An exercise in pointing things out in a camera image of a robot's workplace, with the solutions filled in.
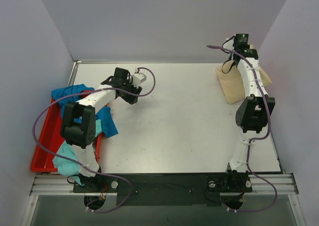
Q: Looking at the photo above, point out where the cream yellow t-shirt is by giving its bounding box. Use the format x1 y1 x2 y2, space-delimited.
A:
215 50 272 104

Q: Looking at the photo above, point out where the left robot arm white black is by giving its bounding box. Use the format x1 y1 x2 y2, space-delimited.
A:
61 67 147 192

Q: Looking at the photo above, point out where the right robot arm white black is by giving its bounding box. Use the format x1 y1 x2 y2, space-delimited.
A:
222 48 275 191

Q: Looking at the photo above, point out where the blue t-shirt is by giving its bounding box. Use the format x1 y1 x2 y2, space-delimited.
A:
51 84 118 137

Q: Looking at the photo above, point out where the teal t-shirt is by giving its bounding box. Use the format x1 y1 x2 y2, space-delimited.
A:
52 118 103 187

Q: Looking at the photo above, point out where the red plastic bin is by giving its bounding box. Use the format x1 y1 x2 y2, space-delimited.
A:
31 101 101 172

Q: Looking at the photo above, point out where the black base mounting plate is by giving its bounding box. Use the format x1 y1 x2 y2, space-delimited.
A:
73 172 252 209

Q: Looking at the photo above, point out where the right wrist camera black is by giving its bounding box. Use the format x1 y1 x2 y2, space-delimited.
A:
233 33 249 48

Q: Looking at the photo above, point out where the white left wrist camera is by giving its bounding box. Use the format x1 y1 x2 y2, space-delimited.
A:
132 73 147 87

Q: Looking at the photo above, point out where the aluminium rail frame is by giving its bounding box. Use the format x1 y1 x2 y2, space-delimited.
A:
29 60 300 226

